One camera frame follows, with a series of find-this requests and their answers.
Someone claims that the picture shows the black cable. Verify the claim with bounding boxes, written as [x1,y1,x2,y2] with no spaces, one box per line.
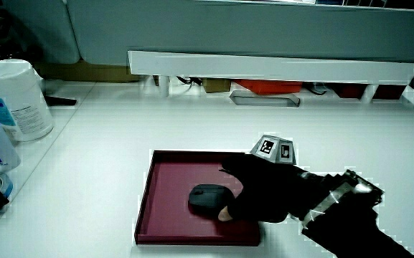
[175,75,204,87]

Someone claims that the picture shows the white monitor riser shelf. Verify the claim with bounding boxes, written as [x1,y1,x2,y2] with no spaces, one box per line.
[127,49,414,105]

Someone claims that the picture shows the person's right hand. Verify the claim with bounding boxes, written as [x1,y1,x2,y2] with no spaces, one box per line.
[217,134,314,224]

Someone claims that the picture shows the brown cardboard box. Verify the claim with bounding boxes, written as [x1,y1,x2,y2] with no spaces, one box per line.
[33,59,144,84]

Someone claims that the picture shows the dark red box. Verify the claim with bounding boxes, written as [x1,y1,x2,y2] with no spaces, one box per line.
[329,82,367,100]
[372,84,408,101]

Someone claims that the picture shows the brown small box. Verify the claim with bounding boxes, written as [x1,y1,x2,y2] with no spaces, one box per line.
[201,77,232,95]

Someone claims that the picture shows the black flat stand base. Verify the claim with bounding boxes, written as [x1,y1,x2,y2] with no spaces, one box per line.
[44,95,78,108]

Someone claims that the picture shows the white wipes canister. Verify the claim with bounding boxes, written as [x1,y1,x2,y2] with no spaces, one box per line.
[0,59,55,143]

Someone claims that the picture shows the black computer mouse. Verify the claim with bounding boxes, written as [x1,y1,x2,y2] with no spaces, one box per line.
[187,183,236,218]

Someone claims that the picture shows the orange box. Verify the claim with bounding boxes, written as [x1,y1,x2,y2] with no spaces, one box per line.
[232,79,304,96]

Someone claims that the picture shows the maroon square plate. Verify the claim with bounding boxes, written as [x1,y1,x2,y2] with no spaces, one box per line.
[133,149,262,247]

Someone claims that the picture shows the grey metal holder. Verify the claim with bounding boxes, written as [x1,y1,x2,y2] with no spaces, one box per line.
[229,90,301,108]

